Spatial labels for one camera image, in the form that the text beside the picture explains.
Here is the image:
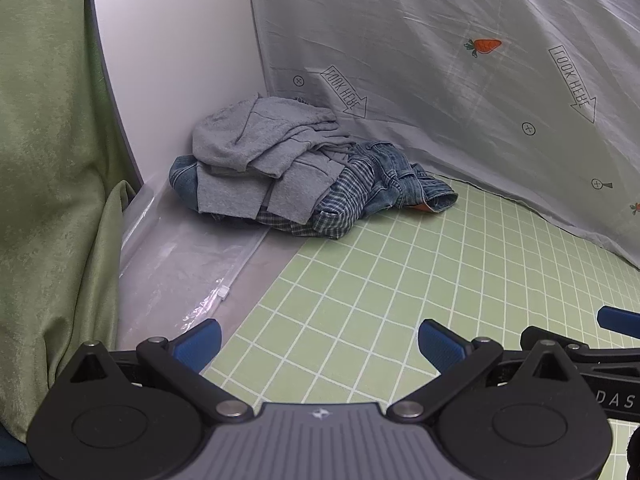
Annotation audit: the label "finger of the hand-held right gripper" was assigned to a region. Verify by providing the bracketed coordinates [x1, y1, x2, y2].
[519, 326, 596, 361]
[596, 305, 640, 335]

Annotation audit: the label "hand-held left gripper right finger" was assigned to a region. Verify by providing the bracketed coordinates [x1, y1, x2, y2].
[387, 319, 576, 423]

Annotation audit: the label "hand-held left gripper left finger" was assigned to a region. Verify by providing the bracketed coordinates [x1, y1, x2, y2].
[60, 319, 255, 423]

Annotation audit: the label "grey zip hoodie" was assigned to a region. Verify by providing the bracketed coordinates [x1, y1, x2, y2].
[191, 92, 351, 224]

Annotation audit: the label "clear plastic zip bag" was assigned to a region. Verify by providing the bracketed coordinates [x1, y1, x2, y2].
[117, 180, 281, 356]

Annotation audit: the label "blue denim jeans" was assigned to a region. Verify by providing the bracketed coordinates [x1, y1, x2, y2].
[168, 141, 458, 221]

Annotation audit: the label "blue plaid shirt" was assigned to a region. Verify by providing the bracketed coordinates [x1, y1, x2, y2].
[257, 160, 376, 239]

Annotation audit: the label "dark blue cloth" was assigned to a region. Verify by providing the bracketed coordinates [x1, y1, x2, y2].
[0, 425, 36, 480]

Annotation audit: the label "green curtain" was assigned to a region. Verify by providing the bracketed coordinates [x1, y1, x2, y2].
[0, 0, 138, 446]

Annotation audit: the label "grey carrot print sheet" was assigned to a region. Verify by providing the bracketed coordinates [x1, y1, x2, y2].
[245, 0, 640, 271]

